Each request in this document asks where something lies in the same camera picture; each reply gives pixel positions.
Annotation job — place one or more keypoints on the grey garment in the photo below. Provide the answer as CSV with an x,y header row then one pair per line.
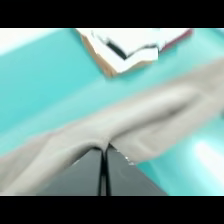
x,y
143,123

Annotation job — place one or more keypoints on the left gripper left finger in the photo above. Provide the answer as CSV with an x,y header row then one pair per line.
x,y
83,176

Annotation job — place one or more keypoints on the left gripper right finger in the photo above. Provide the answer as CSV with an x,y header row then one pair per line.
x,y
128,178

